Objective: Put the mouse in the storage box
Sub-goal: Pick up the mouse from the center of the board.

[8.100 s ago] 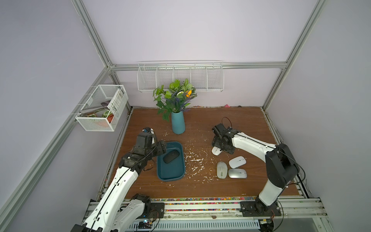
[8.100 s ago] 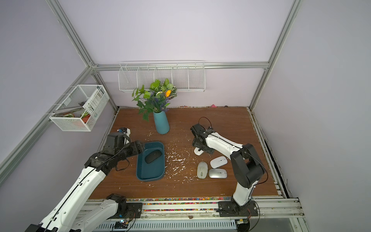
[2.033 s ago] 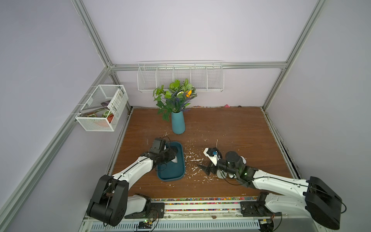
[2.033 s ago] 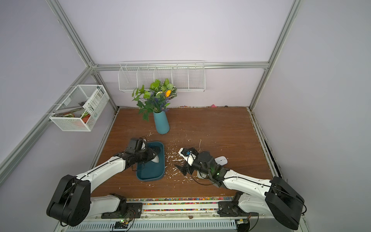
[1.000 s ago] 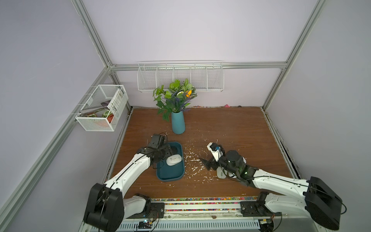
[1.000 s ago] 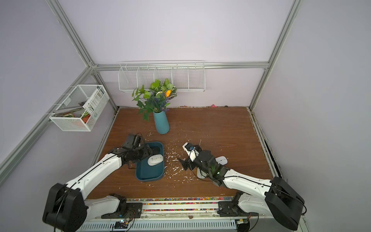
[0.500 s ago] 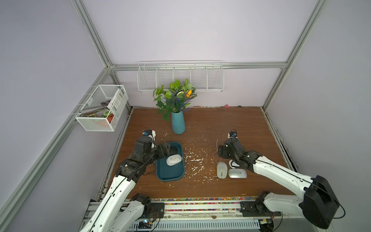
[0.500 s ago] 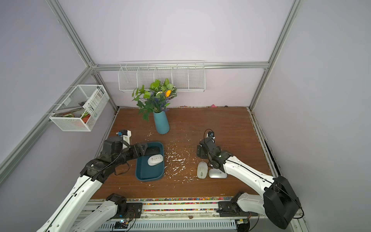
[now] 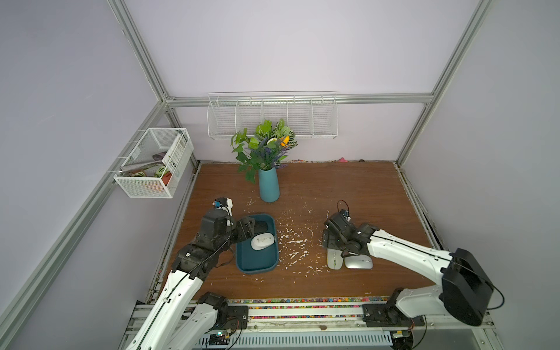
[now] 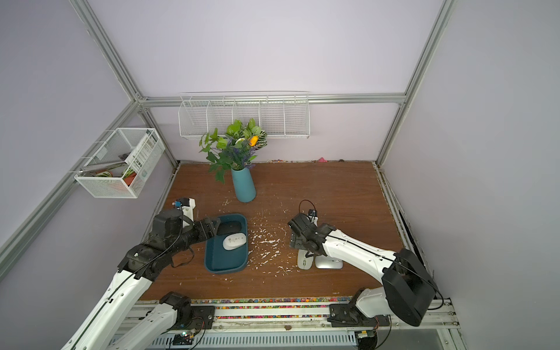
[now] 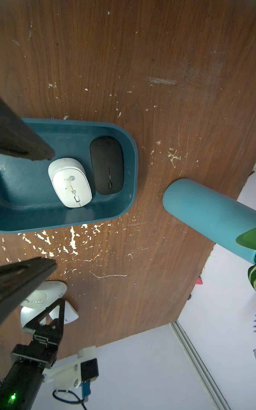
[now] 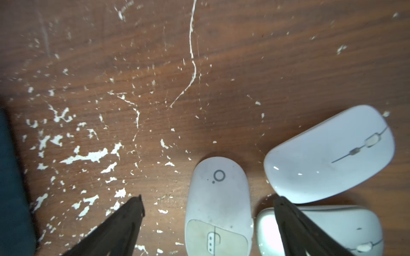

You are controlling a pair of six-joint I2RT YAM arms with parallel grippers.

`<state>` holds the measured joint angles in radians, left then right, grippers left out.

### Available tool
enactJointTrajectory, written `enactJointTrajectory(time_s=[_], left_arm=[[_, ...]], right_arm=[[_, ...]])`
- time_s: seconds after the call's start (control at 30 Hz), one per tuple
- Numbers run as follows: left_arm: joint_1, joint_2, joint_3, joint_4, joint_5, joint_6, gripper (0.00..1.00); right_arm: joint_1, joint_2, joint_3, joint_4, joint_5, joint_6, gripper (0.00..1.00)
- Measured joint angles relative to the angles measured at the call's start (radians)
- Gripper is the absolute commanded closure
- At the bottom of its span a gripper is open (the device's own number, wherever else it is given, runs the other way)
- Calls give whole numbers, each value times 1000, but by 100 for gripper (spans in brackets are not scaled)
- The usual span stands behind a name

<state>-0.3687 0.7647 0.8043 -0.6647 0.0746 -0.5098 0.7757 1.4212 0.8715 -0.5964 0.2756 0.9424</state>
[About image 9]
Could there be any teal vase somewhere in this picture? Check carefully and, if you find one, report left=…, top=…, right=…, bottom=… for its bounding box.
left=258, top=169, right=280, bottom=203

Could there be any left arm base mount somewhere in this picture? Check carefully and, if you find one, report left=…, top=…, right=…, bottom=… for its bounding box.
left=198, top=292, right=249, bottom=330

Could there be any artificial green plant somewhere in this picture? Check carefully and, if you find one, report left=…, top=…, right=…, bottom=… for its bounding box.
left=230, top=119, right=297, bottom=184

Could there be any teal storage tray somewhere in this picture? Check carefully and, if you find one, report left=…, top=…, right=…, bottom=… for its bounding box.
left=235, top=214, right=279, bottom=274

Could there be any white mesh side basket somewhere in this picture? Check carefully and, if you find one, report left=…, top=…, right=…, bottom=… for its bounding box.
left=114, top=128, right=194, bottom=199

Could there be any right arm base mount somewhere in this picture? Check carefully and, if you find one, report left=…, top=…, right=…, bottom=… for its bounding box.
left=362, top=288, right=426, bottom=328

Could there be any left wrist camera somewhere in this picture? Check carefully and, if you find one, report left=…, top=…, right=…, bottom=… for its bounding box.
left=213, top=197, right=233, bottom=214

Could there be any silver mouse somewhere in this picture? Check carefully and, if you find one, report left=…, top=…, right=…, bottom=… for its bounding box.
left=344, top=255, right=373, bottom=270

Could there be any white mouse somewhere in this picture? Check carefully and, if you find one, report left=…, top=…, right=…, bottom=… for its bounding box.
left=250, top=233, right=276, bottom=251

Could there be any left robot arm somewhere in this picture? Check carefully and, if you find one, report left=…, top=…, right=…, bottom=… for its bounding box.
left=127, top=209, right=256, bottom=349

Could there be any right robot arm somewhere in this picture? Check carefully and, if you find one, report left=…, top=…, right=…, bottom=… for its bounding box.
left=322, top=210, right=497, bottom=328

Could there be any light grey mouse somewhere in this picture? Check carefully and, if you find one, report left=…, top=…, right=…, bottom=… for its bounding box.
left=327, top=249, right=344, bottom=271

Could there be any black computer mouse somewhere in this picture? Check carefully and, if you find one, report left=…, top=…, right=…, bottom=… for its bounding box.
left=254, top=220, right=271, bottom=236

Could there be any white wire wall shelf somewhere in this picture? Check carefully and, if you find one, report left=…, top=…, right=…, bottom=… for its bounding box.
left=206, top=91, right=339, bottom=139

